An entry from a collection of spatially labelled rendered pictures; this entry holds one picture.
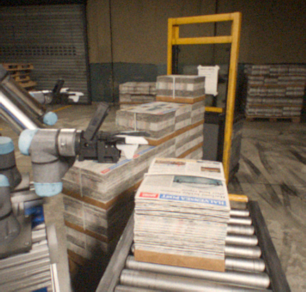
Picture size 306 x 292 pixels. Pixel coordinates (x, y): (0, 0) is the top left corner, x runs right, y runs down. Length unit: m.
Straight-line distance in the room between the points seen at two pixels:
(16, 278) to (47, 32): 8.85
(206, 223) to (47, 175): 0.48
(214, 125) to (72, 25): 6.92
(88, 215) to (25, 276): 0.66
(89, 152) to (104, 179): 0.82
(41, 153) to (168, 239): 0.46
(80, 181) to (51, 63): 8.09
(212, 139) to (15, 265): 2.45
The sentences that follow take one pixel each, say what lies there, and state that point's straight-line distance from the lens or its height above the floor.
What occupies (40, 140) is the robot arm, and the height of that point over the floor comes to 1.23.
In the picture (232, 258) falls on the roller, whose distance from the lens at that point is 1.04.
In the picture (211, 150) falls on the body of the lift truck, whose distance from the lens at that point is 3.24.
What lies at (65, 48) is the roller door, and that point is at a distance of 9.39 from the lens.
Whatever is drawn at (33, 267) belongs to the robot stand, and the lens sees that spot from 1.22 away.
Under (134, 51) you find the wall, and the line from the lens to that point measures 8.69.
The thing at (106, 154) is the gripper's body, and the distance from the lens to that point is 0.75.
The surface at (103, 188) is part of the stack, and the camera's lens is 1.61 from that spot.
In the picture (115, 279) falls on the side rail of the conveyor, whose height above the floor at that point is 0.80.
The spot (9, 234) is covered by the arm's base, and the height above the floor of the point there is 0.84.
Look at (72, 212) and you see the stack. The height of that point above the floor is 0.49.
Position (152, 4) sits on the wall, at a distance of 8.69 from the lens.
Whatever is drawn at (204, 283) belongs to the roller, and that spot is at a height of 0.80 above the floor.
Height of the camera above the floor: 1.44
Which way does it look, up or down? 16 degrees down
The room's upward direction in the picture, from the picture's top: straight up
